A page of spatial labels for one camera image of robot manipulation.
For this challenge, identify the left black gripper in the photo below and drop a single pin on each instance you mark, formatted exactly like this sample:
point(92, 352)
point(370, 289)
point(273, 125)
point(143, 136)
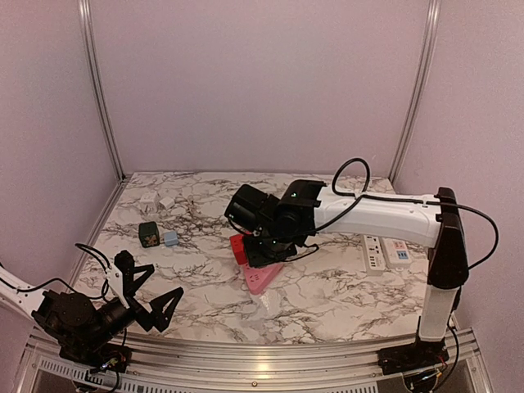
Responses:
point(156, 318)

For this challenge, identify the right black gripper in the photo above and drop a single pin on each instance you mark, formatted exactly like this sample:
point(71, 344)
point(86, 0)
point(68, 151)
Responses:
point(255, 258)

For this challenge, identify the red cube socket adapter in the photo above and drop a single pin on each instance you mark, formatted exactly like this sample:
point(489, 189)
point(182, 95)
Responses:
point(237, 246)

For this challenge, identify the pink triangular power strip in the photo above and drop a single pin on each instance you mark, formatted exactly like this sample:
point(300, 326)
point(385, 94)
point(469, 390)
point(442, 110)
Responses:
point(257, 279)

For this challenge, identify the light blue cube charger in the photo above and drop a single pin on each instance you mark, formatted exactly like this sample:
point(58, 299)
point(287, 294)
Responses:
point(170, 239)

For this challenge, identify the dark green cube adapter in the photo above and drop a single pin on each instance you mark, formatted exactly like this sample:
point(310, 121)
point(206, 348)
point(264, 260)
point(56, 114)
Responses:
point(148, 234)

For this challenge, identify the white short power strip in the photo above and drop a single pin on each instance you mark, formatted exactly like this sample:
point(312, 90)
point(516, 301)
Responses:
point(374, 260)

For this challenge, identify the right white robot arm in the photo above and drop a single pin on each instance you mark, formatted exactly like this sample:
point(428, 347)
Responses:
point(277, 226)

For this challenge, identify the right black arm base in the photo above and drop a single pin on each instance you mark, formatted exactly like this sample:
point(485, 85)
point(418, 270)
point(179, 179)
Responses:
point(413, 356)

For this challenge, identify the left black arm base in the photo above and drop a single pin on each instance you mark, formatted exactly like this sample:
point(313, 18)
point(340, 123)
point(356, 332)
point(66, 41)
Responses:
point(109, 357)

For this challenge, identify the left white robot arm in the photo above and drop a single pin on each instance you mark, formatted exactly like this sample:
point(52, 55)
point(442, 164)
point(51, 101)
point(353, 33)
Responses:
point(82, 331)

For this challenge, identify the white charger left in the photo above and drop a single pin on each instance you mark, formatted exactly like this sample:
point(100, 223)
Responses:
point(148, 202)

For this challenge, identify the white multicolour power strip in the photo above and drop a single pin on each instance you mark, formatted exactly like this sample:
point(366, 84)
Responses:
point(396, 253)

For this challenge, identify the aluminium front table rail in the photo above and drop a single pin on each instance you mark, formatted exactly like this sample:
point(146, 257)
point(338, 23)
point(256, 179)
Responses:
point(159, 364)

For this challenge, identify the left aluminium corner post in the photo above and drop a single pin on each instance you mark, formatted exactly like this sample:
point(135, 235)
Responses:
point(95, 75)

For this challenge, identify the aluminium corner post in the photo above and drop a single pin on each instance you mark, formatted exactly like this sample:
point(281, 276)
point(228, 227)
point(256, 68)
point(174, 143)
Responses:
point(95, 75)
point(419, 84)

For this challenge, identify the right aluminium corner post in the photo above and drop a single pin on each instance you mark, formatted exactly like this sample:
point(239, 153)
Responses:
point(419, 84)

